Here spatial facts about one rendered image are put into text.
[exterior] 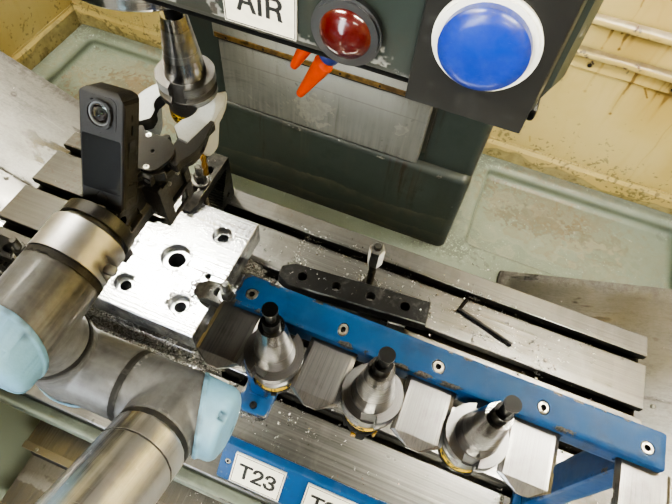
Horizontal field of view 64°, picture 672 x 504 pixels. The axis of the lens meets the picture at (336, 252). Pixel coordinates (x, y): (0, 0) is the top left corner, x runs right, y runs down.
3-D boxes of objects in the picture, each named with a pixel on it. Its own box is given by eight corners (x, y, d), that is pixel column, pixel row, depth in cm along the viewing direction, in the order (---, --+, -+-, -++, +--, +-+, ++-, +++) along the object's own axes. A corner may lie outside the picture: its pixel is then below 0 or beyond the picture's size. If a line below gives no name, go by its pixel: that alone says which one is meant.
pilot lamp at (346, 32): (368, 72, 20) (375, 18, 18) (313, 55, 20) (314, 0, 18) (373, 62, 20) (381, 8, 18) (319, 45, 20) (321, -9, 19)
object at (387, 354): (392, 362, 49) (398, 347, 46) (389, 379, 48) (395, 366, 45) (374, 358, 49) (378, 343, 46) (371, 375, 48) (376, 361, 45)
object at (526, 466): (546, 507, 51) (550, 506, 51) (492, 484, 52) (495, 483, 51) (557, 437, 55) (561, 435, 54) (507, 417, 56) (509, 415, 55)
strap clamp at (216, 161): (202, 244, 101) (188, 194, 88) (186, 238, 101) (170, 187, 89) (234, 193, 108) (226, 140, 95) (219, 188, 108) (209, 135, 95)
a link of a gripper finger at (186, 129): (228, 122, 65) (173, 168, 61) (222, 83, 60) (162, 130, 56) (248, 134, 64) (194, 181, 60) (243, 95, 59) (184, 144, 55)
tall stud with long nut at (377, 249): (373, 292, 97) (383, 255, 87) (359, 287, 98) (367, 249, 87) (378, 280, 99) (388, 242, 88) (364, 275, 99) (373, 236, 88)
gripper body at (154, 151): (141, 167, 63) (78, 247, 56) (120, 112, 55) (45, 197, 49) (199, 188, 61) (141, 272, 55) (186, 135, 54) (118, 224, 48)
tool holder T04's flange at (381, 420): (403, 378, 58) (407, 370, 56) (395, 435, 55) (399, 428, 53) (345, 366, 58) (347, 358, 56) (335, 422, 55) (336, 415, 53)
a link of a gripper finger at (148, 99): (161, 104, 66) (135, 160, 61) (150, 64, 61) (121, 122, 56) (186, 108, 66) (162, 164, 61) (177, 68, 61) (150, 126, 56)
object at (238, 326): (235, 377, 56) (234, 374, 55) (190, 358, 57) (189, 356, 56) (264, 321, 60) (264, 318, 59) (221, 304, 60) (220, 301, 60)
